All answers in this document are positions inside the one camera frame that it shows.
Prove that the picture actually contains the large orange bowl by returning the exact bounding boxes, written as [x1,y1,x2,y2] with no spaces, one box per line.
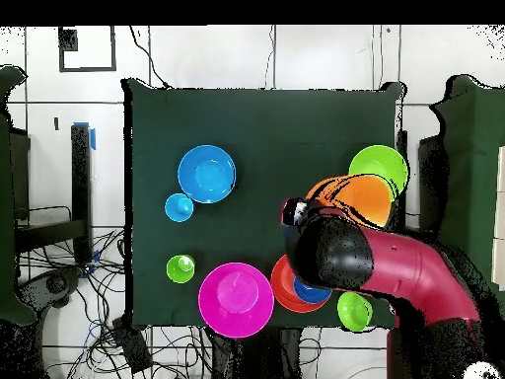
[303,173,398,231]

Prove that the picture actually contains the black L-shaped frame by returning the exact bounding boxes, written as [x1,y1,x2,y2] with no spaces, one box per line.
[17,123,93,265]

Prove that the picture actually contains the floor cable tangle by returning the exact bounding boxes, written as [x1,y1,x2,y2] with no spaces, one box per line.
[19,228,214,379]

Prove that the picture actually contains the black power strip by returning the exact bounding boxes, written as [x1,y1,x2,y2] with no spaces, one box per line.
[110,315,154,374]

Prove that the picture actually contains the red-orange bowl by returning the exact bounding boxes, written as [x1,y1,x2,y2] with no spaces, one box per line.
[270,254,333,315]

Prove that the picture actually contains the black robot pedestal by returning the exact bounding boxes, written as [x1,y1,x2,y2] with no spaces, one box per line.
[210,327,303,379]

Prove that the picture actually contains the light blue bowl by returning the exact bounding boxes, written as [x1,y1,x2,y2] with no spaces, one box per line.
[177,144,238,205]

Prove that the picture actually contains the small dark blue bowl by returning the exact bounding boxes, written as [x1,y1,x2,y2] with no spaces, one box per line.
[292,274,333,306]

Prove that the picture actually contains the large pink bowl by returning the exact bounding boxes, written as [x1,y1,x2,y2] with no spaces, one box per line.
[197,262,276,340]

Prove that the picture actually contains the green cup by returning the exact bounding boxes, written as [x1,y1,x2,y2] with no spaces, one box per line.
[166,254,196,285]

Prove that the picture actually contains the small green bowl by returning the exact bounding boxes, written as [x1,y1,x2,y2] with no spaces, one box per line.
[336,291,375,333]

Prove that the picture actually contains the black stand base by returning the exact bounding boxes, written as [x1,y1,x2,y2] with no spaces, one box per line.
[19,265,84,311]

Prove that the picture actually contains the green covered side table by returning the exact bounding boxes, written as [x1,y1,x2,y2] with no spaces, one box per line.
[427,74,505,313]
[0,64,38,327]

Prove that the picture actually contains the white boxes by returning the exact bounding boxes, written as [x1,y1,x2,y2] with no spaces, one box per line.
[490,145,505,293]

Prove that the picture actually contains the light blue cup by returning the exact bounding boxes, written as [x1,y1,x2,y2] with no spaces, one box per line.
[164,192,195,223]

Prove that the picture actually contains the black upright bar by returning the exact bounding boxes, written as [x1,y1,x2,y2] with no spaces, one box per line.
[394,128,408,231]

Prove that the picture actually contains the large green bowl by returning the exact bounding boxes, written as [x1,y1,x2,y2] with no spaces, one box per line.
[347,144,409,195]

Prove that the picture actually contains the dark green tablecloth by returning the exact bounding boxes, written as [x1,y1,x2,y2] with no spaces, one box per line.
[122,77,405,331]

